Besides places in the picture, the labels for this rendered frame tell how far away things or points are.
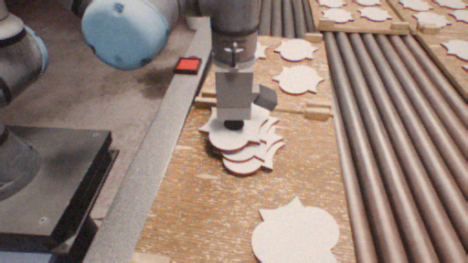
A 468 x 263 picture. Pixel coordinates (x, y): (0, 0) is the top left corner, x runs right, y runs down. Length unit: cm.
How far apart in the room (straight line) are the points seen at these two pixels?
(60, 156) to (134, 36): 43
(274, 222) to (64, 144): 47
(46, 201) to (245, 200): 36
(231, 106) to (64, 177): 35
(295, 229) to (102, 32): 39
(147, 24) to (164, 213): 34
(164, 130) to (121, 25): 43
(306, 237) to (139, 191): 32
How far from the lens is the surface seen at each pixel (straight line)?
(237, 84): 47
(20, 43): 64
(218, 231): 49
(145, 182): 59
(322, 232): 50
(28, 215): 60
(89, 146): 67
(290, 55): 92
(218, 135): 55
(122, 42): 30
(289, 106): 72
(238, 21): 42
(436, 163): 74
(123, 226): 55
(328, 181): 57
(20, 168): 63
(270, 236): 48
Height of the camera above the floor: 138
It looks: 44 degrees down
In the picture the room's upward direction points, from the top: straight up
